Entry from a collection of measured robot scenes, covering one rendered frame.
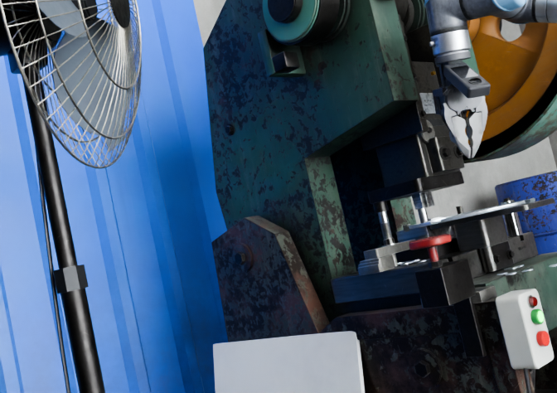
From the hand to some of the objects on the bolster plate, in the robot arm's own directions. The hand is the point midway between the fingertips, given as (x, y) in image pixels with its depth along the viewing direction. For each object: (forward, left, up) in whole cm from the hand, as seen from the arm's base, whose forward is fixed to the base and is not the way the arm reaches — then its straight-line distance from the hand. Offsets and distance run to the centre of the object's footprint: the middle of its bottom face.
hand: (471, 152), depth 138 cm
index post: (+8, -37, -20) cm, 43 cm away
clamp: (+26, -5, -20) cm, 34 cm away
